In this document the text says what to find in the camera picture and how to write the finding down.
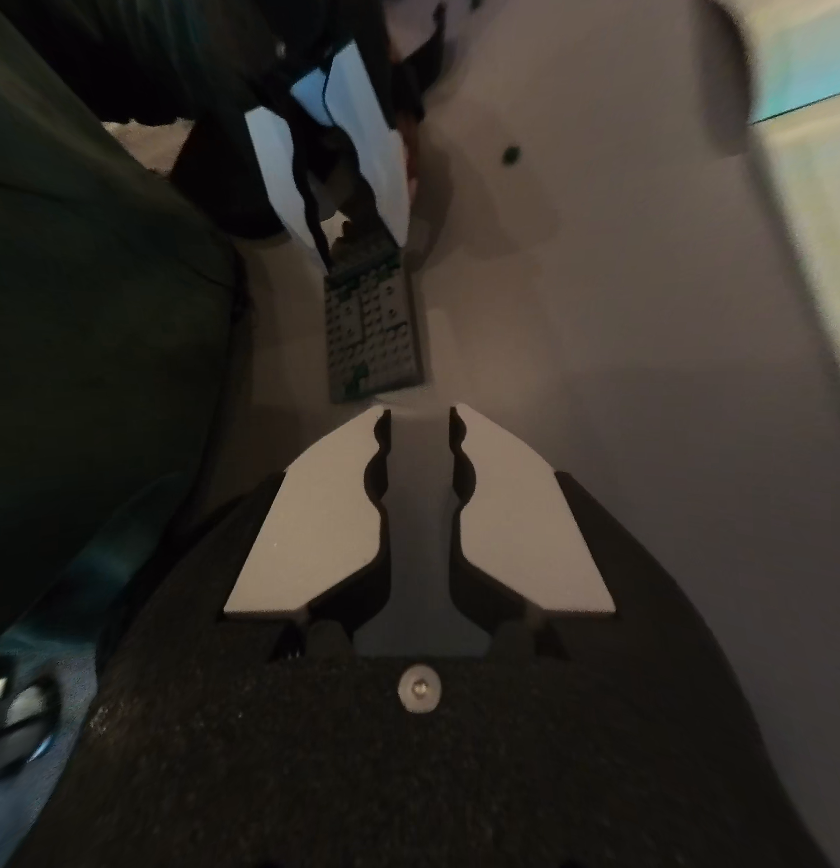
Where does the dark green cloth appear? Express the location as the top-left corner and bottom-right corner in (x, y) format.
(0, 0), (253, 642)

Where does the grey building brick plate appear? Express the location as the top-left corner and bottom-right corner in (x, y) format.
(322, 245), (425, 405)

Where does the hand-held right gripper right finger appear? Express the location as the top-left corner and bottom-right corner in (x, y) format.
(448, 403), (618, 640)

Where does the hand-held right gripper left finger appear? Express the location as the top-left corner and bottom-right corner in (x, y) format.
(222, 406), (395, 638)

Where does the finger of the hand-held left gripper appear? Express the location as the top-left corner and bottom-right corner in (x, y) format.
(290, 39), (412, 250)
(245, 107), (334, 274)

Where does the black cable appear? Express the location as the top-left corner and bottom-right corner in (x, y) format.
(0, 650), (64, 782)

